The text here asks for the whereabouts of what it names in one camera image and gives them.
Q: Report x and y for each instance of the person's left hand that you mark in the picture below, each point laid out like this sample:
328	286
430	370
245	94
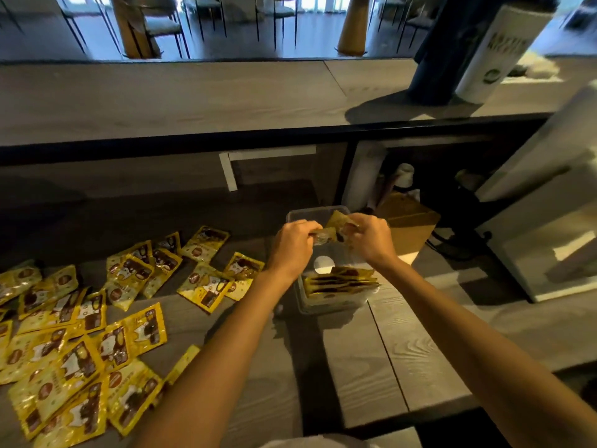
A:
290	249

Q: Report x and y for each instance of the person's right hand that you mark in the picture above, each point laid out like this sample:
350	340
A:
373	240

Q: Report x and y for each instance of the person's right fingers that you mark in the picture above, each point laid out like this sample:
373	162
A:
352	224

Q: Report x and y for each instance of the person's left fingers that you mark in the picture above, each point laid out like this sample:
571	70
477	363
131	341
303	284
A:
308	227

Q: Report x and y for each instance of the yellow snack packet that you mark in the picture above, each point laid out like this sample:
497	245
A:
332	228

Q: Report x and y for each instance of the person's left forearm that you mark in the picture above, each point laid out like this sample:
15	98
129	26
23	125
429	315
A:
224	359

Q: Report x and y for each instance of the person's right forearm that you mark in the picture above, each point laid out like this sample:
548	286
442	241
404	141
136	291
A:
485	354

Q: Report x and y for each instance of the brown cardboard box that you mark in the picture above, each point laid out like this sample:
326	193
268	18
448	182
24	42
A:
410	226

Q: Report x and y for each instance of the stack of yellow packets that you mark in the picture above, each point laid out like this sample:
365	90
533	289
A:
338	282

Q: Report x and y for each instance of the white bottle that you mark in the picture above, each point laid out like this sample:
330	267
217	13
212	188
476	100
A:
405	174

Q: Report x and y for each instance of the clear plastic container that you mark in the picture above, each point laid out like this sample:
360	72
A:
326	300

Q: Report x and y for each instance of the white appliance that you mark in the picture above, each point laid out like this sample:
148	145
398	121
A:
545	219

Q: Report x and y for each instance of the wooden table leg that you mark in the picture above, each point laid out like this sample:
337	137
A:
133	27
353	25

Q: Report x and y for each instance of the dark blue cylinder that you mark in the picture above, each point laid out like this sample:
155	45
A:
443	46

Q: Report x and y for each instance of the black metal chair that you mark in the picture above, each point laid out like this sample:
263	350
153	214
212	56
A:
413	20
200	4
163	25
72	16
277	11

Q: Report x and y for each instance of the white roll with green print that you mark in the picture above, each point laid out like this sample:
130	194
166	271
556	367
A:
503	51

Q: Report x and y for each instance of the white cloth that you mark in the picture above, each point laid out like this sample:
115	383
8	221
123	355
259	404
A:
536	67

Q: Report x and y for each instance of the pile of yellow packets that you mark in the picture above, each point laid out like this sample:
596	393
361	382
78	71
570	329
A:
79	340

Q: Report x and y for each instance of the white post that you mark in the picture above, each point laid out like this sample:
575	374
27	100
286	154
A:
364	177

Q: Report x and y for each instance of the white metal bracket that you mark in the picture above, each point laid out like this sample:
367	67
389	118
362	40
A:
229	170

